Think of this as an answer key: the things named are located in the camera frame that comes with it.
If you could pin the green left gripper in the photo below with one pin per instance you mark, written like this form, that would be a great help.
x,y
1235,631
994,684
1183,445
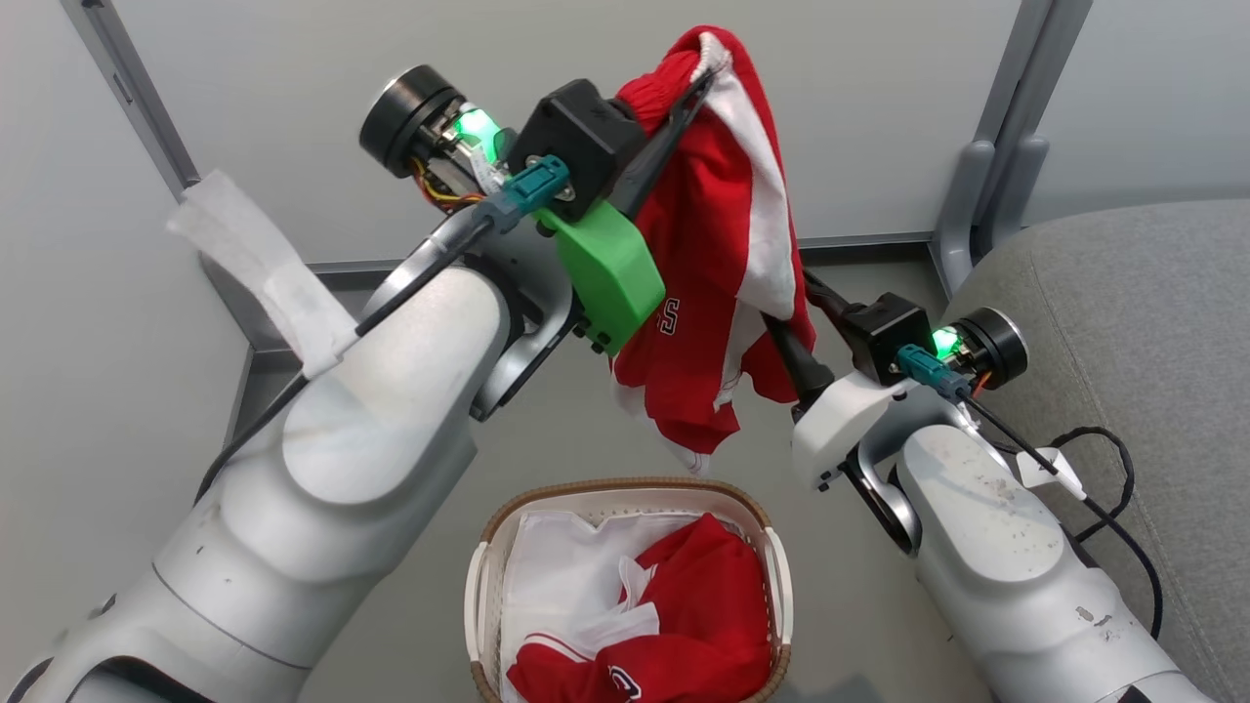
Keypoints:
x,y
605,273

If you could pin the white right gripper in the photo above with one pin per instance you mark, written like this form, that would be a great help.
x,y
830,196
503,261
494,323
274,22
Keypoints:
x,y
840,420

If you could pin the red jacket with white panel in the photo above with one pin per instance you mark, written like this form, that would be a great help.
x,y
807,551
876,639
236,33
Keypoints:
x,y
703,225

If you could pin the red shirt with striped trim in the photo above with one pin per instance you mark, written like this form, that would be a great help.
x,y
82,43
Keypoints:
x,y
703,605

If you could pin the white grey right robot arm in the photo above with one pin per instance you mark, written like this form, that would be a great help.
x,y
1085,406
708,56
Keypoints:
x,y
986,547

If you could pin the white basket with brown rim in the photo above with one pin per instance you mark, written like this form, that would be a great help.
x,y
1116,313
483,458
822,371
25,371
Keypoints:
x,y
610,485

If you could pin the white cloth basket liner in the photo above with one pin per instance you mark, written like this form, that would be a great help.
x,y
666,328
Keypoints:
x,y
566,576

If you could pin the small white tape tag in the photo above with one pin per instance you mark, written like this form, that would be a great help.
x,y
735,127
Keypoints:
x,y
1050,474

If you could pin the grey fabric sofa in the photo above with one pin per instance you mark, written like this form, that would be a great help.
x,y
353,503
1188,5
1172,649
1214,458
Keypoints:
x,y
1152,312

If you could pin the white fabric tape strip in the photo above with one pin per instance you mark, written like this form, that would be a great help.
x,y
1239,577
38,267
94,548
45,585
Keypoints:
x,y
264,259

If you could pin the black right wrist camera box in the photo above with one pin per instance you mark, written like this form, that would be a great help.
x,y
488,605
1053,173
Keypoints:
x,y
889,337

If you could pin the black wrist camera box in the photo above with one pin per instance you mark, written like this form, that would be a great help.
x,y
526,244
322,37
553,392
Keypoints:
x,y
889,337
576,137

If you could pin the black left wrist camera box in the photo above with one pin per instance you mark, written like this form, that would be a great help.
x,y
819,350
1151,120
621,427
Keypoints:
x,y
576,137

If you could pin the grey partition post with short foot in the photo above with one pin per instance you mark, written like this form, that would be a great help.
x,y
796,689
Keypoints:
x,y
977,195

